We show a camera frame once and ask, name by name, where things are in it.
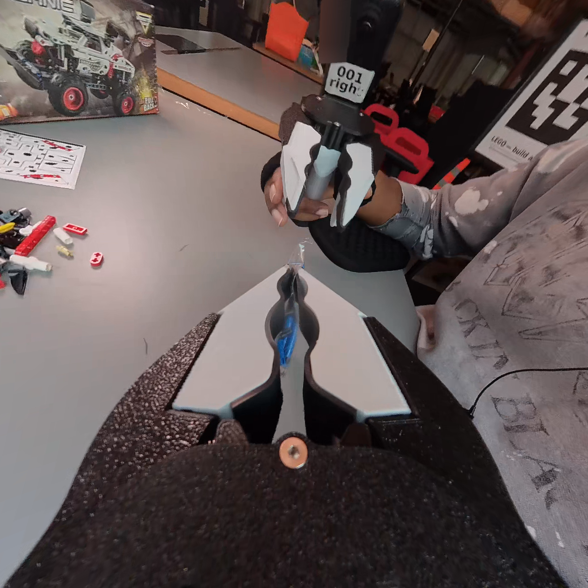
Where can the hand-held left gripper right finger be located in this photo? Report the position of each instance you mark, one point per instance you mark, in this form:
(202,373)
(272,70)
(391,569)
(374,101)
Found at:
(353,363)

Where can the person's grey patterned sweatshirt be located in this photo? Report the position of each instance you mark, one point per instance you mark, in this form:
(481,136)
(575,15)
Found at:
(519,344)

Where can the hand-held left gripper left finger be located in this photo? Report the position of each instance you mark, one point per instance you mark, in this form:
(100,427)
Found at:
(229,363)

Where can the orange paper bag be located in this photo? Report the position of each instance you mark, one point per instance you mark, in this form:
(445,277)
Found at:
(285,32)

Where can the red plastic canister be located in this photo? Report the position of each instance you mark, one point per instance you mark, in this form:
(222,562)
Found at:
(383,117)
(411,154)

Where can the pile of toy bricks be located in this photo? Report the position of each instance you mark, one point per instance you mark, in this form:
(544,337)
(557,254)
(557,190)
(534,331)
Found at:
(27,243)

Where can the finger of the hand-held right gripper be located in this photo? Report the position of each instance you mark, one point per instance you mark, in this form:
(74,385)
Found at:
(360,179)
(296,160)

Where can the toy set box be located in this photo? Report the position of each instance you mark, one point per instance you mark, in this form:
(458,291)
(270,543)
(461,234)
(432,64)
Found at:
(78,55)

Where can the orange traffic cone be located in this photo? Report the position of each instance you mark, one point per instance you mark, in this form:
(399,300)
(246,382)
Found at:
(452,174)

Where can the black framed tag sign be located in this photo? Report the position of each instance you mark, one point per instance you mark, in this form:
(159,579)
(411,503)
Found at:
(551,92)

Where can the grey desk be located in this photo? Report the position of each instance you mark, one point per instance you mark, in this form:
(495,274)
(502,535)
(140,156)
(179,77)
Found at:
(160,252)

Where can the sticker sheet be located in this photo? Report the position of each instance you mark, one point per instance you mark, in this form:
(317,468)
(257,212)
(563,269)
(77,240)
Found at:
(36,158)

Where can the person's right forearm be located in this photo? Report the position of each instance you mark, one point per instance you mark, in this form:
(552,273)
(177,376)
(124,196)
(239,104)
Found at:
(459,216)

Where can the black armrest pad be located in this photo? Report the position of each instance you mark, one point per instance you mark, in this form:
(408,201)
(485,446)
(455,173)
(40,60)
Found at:
(358,248)

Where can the clear bag of blue bricks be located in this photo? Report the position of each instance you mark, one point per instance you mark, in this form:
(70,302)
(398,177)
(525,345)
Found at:
(289,321)

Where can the wood edged grey table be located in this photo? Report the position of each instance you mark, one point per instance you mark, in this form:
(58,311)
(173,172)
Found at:
(229,78)

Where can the person's right hand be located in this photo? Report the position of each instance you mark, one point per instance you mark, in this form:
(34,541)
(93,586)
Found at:
(381,202)

